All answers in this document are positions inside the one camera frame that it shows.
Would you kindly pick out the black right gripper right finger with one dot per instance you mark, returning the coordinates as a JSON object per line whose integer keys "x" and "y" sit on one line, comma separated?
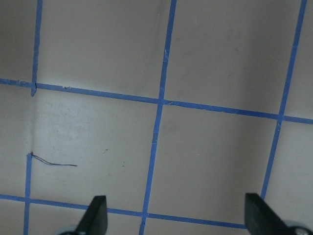
{"x": 260, "y": 219}

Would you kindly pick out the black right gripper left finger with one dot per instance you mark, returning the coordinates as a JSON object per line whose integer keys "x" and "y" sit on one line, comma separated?
{"x": 95, "y": 219}

